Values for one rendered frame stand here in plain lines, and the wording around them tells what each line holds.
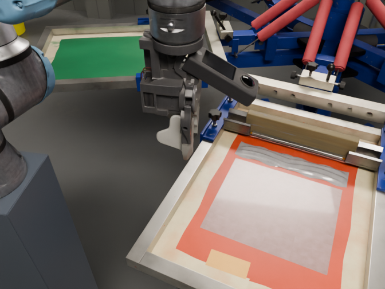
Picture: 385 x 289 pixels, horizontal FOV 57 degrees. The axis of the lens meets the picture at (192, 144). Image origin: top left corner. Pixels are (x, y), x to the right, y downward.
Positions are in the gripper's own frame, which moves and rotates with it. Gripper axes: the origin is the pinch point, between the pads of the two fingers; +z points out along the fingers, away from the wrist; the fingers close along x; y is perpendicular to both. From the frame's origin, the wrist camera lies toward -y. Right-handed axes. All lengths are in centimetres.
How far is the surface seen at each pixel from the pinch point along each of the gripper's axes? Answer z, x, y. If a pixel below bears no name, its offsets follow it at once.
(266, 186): 41, -30, -18
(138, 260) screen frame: 37.2, 2.9, 12.8
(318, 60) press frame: 32, -96, -38
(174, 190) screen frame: 37.2, -20.5, 8.7
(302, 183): 41, -32, -29
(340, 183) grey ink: 40, -34, -40
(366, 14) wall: 118, -380, -137
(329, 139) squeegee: 32, -44, -36
